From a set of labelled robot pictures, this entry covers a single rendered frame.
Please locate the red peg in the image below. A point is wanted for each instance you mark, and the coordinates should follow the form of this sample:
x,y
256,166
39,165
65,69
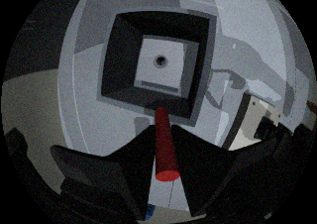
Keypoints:
x,y
165,163

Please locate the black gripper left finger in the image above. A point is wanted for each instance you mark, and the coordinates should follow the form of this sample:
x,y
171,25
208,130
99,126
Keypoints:
x,y
128,171

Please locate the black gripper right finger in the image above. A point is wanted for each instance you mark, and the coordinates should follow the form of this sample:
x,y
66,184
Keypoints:
x,y
205,169

